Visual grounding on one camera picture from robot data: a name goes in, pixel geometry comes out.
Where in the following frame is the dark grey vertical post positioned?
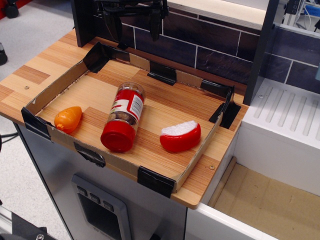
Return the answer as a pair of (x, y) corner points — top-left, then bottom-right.
(243, 0), (279, 106)

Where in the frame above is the cardboard fence with black tape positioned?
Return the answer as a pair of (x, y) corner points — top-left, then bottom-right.
(21, 42), (246, 207)

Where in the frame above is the red toy cheese wedge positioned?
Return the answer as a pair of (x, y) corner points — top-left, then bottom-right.
(159, 120), (202, 153)

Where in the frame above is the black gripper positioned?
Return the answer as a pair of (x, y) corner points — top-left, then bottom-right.
(94, 0), (169, 43)

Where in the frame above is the light wooden shelf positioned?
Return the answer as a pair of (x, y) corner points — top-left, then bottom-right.
(168, 0), (269, 30)

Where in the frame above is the orange toy carrot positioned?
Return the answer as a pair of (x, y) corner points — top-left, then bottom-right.
(54, 106), (82, 134)

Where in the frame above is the red-capped basil spice bottle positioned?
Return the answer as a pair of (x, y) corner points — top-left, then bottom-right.
(100, 82), (146, 153)

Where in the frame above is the white toy sink drainer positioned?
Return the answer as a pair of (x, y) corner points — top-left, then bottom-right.
(242, 79), (320, 155)

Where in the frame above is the grey toy oven panel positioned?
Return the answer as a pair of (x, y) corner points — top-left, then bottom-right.
(71, 174), (132, 240)

